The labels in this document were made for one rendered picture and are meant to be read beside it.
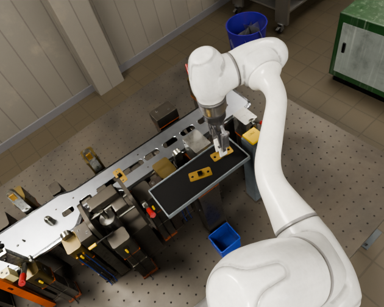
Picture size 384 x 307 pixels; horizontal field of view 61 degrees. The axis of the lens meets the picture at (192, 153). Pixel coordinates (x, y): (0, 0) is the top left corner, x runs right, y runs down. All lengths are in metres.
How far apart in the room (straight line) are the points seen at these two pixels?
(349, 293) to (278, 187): 0.24
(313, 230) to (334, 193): 0.99
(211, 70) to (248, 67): 0.11
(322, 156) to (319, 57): 1.81
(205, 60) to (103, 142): 1.30
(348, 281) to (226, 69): 0.58
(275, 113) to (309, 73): 2.45
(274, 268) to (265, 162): 0.30
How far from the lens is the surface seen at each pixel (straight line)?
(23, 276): 1.31
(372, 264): 2.35
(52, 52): 3.33
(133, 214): 1.41
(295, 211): 0.71
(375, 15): 2.82
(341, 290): 0.69
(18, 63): 3.27
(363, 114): 2.99
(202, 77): 0.89
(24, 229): 1.58
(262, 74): 0.92
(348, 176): 1.75
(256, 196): 1.58
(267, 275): 0.53
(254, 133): 1.27
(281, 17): 3.68
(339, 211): 1.65
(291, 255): 0.57
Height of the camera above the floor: 2.15
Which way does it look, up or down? 52 degrees down
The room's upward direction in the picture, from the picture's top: 17 degrees counter-clockwise
